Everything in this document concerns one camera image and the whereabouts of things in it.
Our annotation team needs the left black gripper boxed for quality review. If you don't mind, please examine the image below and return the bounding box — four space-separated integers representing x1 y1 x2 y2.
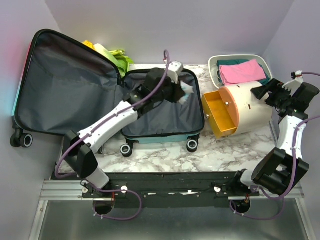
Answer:
152 73 185 103

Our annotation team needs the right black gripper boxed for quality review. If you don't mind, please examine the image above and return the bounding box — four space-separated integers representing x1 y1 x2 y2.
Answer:
250 78 293 109

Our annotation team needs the white packet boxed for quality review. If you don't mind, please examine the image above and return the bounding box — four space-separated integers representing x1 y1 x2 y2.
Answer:
178 81 194 105

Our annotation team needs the purple cloth item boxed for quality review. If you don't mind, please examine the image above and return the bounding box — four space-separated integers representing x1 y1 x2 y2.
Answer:
221 59 267 86

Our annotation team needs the white cylinder appliance orange lid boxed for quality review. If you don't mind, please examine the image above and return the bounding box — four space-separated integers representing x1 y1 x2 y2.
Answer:
201 81 273 139

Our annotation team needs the dark teal garment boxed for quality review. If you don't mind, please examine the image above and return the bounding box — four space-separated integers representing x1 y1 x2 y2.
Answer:
216 58 271 86

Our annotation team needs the pink and teal kids suitcase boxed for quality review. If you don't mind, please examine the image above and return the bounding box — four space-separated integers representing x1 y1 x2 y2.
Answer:
10 29 205 152

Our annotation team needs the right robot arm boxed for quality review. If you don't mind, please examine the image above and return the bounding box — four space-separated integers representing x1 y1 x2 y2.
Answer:
230 74 320 199

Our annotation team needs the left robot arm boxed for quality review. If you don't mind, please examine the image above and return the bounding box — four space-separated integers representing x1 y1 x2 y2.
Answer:
61 62 185 198

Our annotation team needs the white rectangular plastic basin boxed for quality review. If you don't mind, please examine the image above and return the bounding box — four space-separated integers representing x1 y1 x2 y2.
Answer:
208 54 273 89

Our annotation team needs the green leafy lettuce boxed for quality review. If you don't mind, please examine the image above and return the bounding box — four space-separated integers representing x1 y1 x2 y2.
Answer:
110 49 134 77

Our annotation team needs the napa cabbage with yellow top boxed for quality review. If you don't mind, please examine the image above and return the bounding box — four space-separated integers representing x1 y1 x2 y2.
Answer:
82 40 113 58

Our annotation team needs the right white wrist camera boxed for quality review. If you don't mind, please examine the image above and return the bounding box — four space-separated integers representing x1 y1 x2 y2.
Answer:
282 70 304 93

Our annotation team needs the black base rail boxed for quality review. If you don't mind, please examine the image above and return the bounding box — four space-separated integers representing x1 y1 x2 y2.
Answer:
62 172 264 209

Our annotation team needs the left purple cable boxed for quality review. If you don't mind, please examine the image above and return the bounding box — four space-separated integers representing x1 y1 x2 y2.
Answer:
54 49 143 221

